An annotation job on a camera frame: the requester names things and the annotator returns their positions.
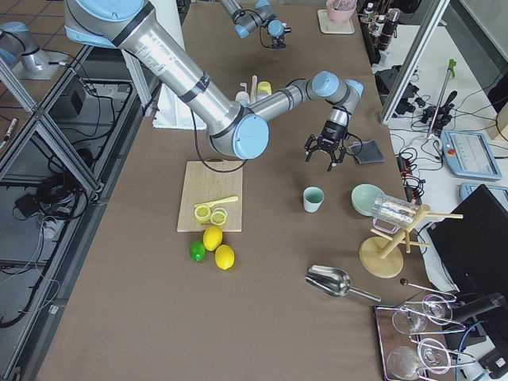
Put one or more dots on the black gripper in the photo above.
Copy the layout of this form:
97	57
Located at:
332	132
276	40

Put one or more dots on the green plastic cup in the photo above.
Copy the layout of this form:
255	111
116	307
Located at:
313	197

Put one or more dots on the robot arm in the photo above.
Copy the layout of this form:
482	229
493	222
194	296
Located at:
262	16
233	129

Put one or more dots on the yellow plastic cup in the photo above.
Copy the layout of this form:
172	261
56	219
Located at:
263	88

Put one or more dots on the grey folded cloth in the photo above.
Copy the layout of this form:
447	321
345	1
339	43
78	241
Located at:
366	152

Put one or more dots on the cream plastic tray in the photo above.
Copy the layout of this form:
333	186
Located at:
328	26

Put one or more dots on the green bowl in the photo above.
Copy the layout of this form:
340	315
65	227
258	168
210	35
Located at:
363	197

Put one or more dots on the pink bowl with ice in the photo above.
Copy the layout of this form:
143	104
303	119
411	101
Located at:
340	10

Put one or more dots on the glass pitcher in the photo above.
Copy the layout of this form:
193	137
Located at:
390	213

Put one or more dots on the wooden mug tree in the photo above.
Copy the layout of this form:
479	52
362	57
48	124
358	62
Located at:
381	255

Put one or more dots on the wooden cutting board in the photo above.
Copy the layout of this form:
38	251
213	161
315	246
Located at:
201	185

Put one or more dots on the lemon slice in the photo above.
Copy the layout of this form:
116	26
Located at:
219	216
202	213

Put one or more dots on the yellow plastic knife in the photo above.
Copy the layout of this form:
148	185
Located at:
210	204

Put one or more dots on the metal scoop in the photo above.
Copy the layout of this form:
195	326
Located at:
335	282

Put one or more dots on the yellow lemon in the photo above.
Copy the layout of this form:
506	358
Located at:
212	238
224	257

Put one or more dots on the blue teach pendant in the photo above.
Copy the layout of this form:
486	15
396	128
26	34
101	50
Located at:
469	156
465	189

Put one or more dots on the green lime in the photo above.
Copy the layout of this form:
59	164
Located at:
197	251

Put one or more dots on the metal pole tool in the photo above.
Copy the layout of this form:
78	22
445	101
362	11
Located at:
449	73

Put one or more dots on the black monitor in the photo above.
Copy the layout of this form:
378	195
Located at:
474	248

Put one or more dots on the wine glass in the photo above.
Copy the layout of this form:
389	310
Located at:
424	362
427	316

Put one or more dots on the white wire cup rack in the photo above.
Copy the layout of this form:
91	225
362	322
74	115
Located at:
253	91

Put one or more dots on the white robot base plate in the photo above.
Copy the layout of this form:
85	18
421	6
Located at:
172	113

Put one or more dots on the aluminium frame post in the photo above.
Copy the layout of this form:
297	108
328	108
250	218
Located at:
430	22

